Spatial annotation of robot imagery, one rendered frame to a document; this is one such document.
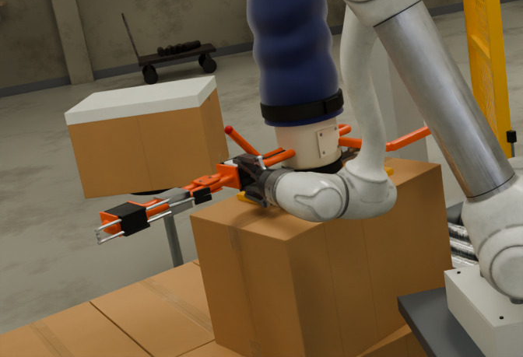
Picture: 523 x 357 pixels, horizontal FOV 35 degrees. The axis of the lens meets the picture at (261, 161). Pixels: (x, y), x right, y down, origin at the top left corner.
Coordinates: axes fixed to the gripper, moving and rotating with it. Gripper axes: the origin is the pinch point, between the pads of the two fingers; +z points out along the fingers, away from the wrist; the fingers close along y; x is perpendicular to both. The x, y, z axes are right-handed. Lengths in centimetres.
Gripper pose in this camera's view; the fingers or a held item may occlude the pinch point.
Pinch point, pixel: (236, 172)
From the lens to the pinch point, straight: 215.9
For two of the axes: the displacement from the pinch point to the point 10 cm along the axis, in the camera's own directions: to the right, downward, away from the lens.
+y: 1.7, 9.5, 2.8
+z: -5.2, -1.6, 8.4
